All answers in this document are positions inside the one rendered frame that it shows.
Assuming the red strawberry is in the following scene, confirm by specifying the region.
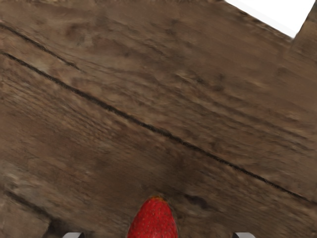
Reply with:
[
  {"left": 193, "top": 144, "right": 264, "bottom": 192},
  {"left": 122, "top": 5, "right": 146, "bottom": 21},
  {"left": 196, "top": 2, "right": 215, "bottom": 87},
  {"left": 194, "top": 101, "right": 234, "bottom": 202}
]
[{"left": 127, "top": 195, "right": 179, "bottom": 238}]

